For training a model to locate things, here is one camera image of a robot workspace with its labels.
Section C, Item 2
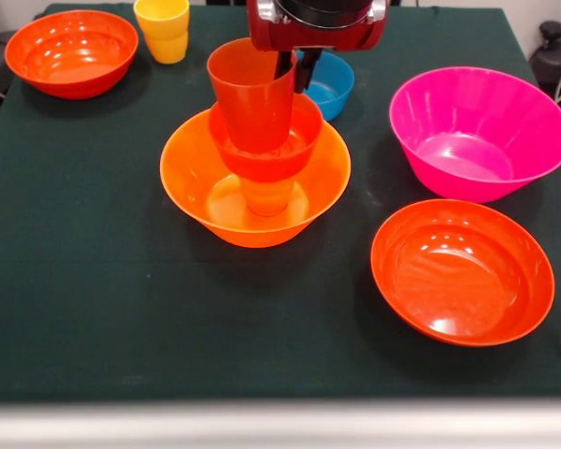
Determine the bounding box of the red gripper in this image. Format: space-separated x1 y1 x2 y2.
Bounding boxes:
247 0 388 94

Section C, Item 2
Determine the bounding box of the red cup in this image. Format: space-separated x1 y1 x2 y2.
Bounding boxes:
206 36 298 154

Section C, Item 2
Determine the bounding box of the small red bowl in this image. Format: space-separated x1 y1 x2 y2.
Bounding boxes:
208 93 324 184

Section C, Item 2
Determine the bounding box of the orange cup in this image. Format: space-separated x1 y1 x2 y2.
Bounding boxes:
240 175 295 218

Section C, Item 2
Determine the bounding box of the large orange bowl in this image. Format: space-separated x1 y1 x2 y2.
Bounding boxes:
159 108 352 249

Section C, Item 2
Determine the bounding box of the large pink bowl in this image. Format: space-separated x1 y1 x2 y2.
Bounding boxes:
388 66 561 204

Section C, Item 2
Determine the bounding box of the blue bowl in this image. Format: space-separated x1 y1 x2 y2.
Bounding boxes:
296 50 355 122

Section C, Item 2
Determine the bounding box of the yellow cup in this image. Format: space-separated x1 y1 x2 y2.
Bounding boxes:
133 0 191 65

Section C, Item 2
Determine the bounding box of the large red bowl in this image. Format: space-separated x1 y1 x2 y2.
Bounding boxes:
4 9 139 100
370 198 556 348

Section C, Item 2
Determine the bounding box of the black round device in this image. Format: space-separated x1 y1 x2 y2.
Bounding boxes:
527 21 561 102

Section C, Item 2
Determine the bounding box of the dark green table cloth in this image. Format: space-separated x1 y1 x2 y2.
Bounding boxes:
0 3 561 403

